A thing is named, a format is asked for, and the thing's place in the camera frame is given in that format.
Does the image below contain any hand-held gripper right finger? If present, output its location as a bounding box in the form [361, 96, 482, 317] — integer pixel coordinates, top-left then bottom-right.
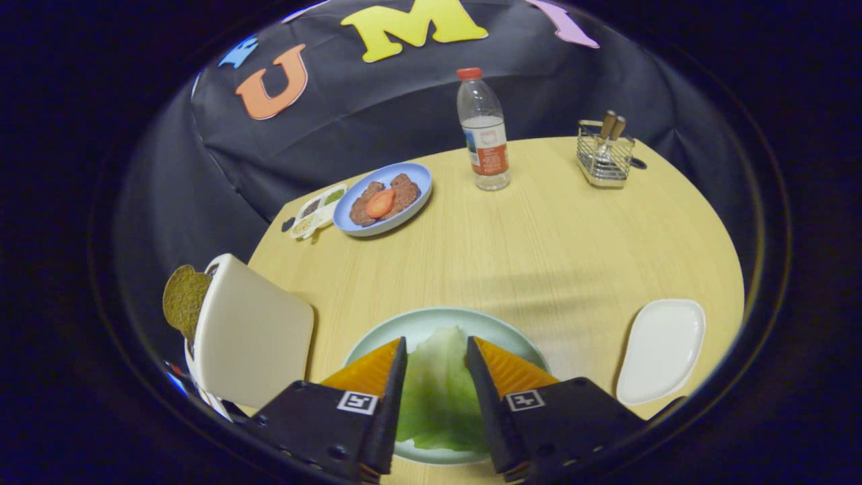
[463, 335, 649, 484]

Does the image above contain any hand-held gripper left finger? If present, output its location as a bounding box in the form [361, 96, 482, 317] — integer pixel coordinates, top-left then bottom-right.
[232, 336, 409, 484]

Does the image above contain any green lettuce leaf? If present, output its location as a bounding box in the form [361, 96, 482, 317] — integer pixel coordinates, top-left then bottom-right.
[396, 327, 489, 453]

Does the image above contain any toasted bread slice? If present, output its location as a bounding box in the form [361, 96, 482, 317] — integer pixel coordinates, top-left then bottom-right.
[162, 265, 213, 343]

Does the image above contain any white toaster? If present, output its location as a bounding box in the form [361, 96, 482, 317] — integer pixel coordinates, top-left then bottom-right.
[185, 254, 315, 422]

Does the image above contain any white leaf-shaped dish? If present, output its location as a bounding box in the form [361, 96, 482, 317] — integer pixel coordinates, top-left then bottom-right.
[616, 299, 706, 406]

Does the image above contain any pale green round plate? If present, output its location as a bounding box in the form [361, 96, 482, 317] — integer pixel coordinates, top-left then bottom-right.
[343, 307, 552, 465]

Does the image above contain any brown meat patty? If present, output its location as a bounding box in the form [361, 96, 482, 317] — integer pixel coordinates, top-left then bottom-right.
[387, 174, 422, 215]
[349, 181, 386, 226]

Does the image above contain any white divided seasoning tray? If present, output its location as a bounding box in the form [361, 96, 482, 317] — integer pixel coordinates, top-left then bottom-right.
[290, 184, 347, 240]

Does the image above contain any red tomato slice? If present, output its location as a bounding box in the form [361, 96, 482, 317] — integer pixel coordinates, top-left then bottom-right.
[366, 189, 396, 219]

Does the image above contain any blue round plate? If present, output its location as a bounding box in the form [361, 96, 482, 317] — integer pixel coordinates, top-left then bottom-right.
[333, 162, 432, 237]

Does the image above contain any clear water bottle red cap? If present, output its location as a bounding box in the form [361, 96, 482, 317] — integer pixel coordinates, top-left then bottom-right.
[457, 67, 511, 191]

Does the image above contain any metal wire utensil holder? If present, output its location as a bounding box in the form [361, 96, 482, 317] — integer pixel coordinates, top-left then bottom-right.
[576, 120, 636, 188]

